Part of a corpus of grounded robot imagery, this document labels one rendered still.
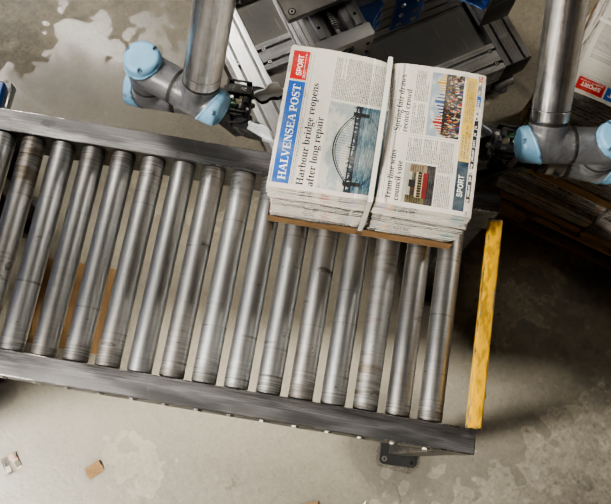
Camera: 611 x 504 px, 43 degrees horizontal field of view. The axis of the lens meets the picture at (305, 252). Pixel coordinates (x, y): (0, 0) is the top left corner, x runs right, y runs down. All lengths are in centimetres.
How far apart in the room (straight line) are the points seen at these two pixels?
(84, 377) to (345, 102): 73
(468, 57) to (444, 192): 111
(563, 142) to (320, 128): 48
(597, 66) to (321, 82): 67
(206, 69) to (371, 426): 75
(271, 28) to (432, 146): 114
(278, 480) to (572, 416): 89
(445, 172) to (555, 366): 119
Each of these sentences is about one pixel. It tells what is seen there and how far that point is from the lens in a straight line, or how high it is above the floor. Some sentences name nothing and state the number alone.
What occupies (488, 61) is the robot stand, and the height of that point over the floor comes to 23.
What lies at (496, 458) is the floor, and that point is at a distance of 244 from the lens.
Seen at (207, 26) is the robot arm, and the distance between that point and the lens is 144.
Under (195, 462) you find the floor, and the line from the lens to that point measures 237.
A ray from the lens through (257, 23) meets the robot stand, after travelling 251.
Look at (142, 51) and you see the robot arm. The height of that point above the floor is 97.
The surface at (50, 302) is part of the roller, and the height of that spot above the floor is 80.
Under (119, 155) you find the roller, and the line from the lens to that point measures 171.
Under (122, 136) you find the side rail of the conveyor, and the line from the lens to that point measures 173.
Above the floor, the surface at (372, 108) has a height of 103.
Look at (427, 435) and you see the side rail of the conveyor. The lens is 158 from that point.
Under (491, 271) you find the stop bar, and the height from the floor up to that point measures 82.
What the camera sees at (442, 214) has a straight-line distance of 143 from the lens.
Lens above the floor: 236
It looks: 75 degrees down
